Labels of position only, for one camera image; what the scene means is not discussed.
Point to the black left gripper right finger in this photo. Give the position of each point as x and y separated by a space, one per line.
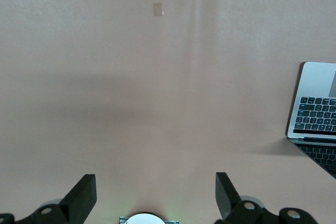
228 203

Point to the brown table mat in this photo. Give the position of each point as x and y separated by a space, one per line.
131 77

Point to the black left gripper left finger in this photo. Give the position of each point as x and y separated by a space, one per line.
78 197

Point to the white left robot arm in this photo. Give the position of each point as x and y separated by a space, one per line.
145 219

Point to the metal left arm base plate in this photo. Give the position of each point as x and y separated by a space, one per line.
122 220

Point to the small brown tape patch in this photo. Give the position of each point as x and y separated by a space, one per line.
158 9

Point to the silver laptop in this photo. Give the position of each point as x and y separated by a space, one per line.
312 82

